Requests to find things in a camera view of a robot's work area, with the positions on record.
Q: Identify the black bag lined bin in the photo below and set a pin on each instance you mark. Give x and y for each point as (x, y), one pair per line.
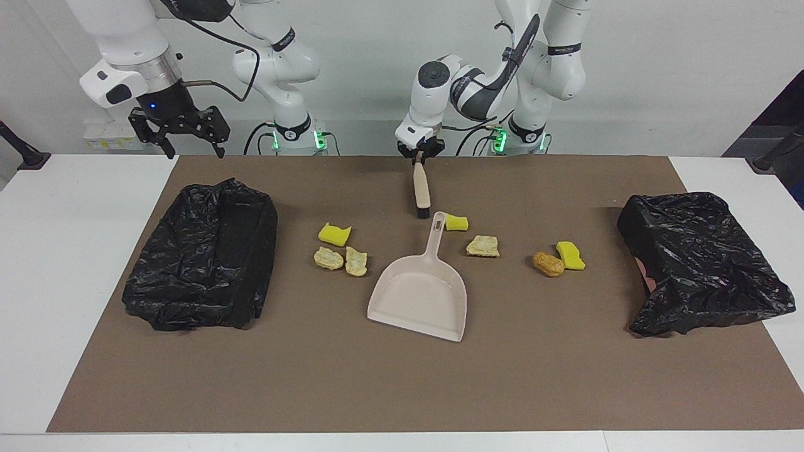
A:
(201, 263)
(703, 263)

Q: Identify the brown table mat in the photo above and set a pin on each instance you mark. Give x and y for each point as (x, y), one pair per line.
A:
(402, 376)

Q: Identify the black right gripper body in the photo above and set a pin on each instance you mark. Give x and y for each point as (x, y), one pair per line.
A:
(160, 103)

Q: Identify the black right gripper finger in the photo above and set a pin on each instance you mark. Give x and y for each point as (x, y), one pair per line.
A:
(147, 129)
(217, 129)

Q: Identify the black stand leg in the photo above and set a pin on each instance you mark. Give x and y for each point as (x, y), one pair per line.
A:
(28, 157)
(769, 160)

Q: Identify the white box on table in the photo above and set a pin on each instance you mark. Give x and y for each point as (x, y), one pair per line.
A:
(116, 137)

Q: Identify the beige plastic dustpan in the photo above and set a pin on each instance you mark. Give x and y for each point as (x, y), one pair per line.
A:
(418, 295)

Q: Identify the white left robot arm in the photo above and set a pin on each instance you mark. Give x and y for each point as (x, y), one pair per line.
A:
(433, 81)

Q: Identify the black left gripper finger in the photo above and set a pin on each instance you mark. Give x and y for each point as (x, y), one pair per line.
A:
(407, 156)
(434, 150)

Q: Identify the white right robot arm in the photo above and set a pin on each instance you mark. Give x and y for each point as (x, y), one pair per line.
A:
(125, 25)

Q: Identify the brown bread roll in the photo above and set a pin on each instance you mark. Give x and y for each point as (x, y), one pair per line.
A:
(548, 264)

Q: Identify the yellow green sponge piece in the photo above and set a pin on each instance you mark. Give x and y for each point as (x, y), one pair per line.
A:
(457, 223)
(333, 235)
(570, 254)

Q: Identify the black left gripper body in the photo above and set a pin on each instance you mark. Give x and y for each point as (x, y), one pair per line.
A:
(419, 147)

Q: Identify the beige bread chunk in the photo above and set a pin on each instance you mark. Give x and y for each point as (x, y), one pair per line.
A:
(483, 246)
(328, 258)
(355, 262)

